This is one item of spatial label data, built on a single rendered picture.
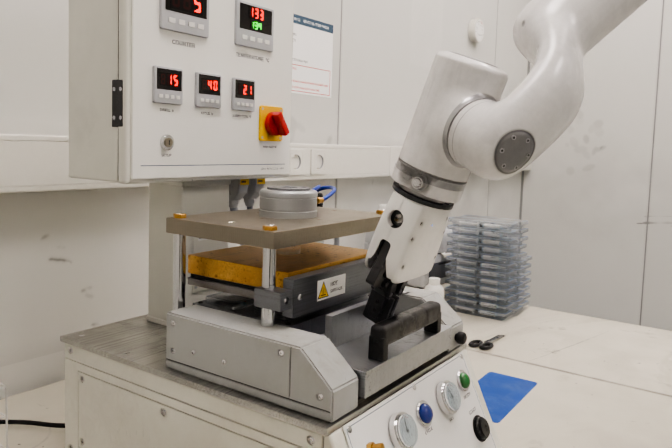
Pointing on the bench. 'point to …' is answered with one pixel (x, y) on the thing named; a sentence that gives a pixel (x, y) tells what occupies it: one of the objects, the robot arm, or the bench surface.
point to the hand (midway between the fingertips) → (380, 306)
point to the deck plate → (106, 337)
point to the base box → (173, 412)
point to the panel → (461, 427)
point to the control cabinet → (180, 83)
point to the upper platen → (314, 259)
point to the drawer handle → (430, 316)
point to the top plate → (278, 220)
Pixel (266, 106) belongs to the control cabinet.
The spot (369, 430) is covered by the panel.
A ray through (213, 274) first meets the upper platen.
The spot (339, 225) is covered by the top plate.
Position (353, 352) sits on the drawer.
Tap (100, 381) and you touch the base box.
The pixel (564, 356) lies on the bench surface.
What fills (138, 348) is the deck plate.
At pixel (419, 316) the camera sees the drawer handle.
